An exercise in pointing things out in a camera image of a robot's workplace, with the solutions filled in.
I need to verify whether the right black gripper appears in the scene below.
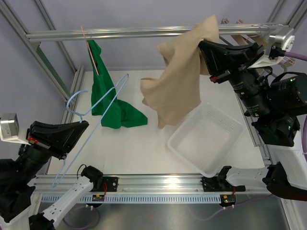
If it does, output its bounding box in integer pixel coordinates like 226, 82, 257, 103
196, 39, 269, 116

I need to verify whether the grey plastic hanger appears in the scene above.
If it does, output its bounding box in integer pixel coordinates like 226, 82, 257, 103
223, 34, 294, 72

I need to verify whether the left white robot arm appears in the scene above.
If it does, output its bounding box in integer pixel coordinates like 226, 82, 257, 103
0, 117, 103, 230

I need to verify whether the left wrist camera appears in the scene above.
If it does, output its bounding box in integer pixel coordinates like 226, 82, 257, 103
0, 113, 28, 144

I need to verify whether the wooden hanger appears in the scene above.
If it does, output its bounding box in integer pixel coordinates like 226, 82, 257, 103
219, 18, 249, 46
232, 27, 295, 72

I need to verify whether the beige t shirt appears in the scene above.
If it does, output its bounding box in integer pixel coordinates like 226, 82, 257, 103
141, 15, 219, 129

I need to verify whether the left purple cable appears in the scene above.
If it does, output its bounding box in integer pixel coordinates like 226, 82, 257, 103
61, 206, 100, 230

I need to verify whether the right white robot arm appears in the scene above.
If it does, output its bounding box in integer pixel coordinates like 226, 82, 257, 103
199, 40, 307, 201

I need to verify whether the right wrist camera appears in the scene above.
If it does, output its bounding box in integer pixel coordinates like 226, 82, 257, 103
249, 27, 295, 69

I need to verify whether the aluminium hanging rail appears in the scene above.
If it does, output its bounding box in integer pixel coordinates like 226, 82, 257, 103
26, 23, 289, 42

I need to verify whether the wooden hanger front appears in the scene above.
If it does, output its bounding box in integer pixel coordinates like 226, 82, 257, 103
219, 18, 249, 46

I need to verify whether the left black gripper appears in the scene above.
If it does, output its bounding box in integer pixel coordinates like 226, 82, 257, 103
13, 120, 89, 184

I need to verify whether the white slotted cable duct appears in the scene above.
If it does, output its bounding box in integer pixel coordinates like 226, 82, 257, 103
42, 194, 221, 204

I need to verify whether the wooden hanger rear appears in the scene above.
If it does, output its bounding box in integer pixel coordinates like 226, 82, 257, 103
232, 27, 295, 72

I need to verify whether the pink wire hanger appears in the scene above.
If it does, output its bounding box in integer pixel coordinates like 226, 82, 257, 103
81, 26, 99, 75

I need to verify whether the blue wire hanger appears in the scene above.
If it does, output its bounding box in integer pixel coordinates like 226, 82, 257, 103
52, 73, 130, 188

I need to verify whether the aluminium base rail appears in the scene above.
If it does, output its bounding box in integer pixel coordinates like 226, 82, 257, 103
31, 174, 269, 194

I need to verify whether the green t shirt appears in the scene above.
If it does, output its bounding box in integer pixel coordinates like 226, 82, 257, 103
88, 40, 148, 129

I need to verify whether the white plastic basket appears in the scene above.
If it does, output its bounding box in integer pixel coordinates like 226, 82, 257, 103
167, 103, 243, 178

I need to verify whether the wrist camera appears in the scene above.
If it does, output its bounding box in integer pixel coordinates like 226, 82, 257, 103
0, 113, 28, 144
249, 27, 295, 69

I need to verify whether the left aluminium frame post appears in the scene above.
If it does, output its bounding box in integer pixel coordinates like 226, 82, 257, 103
0, 0, 85, 102

